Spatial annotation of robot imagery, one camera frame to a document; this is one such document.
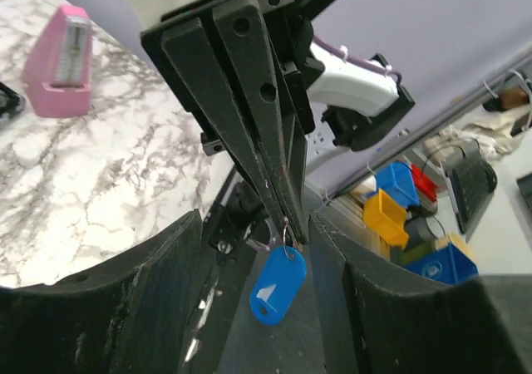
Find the blue key tag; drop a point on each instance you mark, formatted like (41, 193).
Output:
(277, 286)

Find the silver split keyring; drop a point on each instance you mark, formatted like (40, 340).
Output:
(289, 244)

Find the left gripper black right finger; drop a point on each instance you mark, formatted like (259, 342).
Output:
(376, 317)

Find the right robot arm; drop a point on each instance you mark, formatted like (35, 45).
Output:
(364, 100)

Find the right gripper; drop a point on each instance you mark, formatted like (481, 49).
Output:
(195, 62)

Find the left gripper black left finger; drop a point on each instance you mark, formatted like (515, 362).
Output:
(125, 315)

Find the pink card box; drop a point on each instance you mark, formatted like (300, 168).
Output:
(57, 73)

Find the black poker chip case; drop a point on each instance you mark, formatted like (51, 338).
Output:
(12, 105)

